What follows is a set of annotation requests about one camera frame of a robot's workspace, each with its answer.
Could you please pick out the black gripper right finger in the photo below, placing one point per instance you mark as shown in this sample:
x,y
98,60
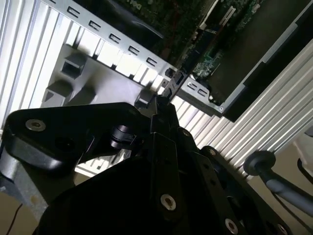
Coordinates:
x,y
220,186

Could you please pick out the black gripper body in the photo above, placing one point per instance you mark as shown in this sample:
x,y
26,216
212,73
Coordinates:
x,y
110,208

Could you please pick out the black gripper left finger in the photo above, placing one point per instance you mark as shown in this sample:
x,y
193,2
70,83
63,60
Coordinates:
x,y
73,132

